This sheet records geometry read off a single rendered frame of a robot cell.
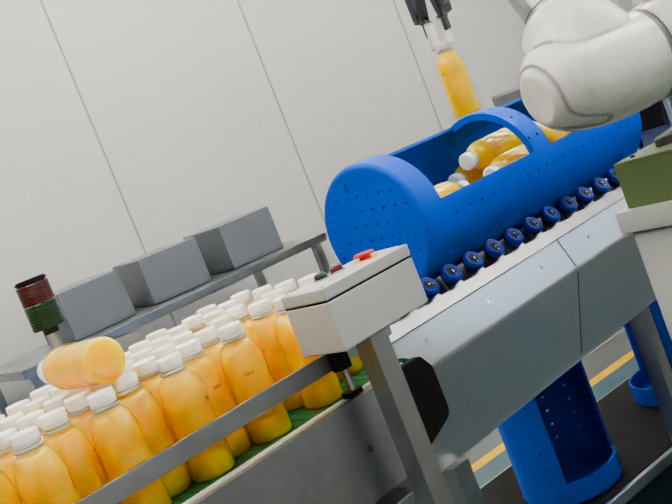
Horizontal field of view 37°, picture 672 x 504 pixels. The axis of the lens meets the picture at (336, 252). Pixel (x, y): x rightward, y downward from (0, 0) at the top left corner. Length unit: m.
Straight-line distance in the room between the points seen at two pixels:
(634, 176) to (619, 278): 0.72
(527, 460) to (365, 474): 1.23
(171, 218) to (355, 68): 1.64
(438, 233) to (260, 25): 4.20
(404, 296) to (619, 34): 0.53
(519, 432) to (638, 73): 1.38
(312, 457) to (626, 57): 0.78
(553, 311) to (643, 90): 0.70
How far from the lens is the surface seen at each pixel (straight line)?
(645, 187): 1.74
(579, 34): 1.62
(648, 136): 2.95
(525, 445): 2.78
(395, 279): 1.54
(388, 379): 1.55
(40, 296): 1.95
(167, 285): 4.57
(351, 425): 1.60
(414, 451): 1.58
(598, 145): 2.43
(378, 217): 1.98
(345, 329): 1.46
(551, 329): 2.20
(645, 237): 1.78
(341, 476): 1.58
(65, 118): 5.34
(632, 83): 1.62
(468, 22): 7.08
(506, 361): 2.07
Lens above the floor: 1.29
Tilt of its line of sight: 6 degrees down
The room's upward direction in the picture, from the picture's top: 21 degrees counter-clockwise
